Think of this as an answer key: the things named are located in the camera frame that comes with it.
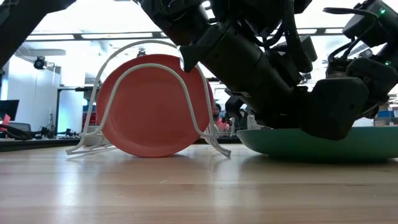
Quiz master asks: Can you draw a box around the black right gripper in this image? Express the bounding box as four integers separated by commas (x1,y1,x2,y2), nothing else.
346,46,398,118

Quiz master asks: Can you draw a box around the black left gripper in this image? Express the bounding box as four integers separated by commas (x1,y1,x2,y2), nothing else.
273,79,313,131

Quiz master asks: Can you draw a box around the green plate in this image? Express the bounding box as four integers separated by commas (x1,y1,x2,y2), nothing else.
236,126,398,164

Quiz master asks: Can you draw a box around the person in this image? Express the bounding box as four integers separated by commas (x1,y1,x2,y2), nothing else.
213,103,233,133

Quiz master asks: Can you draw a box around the black aluminium table frame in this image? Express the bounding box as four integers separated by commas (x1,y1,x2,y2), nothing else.
0,138,243,153

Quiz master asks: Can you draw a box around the white wire dish rack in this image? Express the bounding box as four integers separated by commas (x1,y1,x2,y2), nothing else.
65,39,233,158

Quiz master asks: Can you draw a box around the plain orange plate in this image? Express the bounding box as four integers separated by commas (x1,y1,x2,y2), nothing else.
95,54,215,158

